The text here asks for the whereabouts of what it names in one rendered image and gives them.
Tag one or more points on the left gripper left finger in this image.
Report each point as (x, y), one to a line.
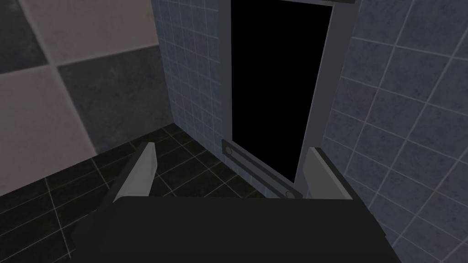
(140, 175)

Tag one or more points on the black window with grey frame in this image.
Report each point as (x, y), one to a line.
(278, 73)

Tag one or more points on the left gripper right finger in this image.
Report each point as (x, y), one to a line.
(323, 179)

